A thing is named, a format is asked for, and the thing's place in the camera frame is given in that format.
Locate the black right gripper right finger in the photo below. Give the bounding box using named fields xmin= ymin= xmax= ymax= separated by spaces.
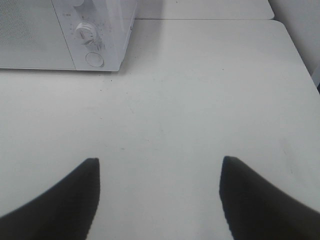
xmin=219 ymin=156 xmax=320 ymax=240

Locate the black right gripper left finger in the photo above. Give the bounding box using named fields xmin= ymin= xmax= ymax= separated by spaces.
xmin=0 ymin=158 xmax=101 ymax=240

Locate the round microwave door button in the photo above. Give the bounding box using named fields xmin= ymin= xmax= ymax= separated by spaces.
xmin=85 ymin=52 xmax=104 ymax=68

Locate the white microwave door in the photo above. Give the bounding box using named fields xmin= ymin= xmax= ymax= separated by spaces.
xmin=0 ymin=0 xmax=75 ymax=70

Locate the white microwave knob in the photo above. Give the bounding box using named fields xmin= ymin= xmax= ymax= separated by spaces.
xmin=70 ymin=0 xmax=84 ymax=7
xmin=74 ymin=22 xmax=98 ymax=45

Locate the white microwave oven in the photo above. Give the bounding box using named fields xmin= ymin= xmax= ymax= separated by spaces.
xmin=0 ymin=0 xmax=138 ymax=73

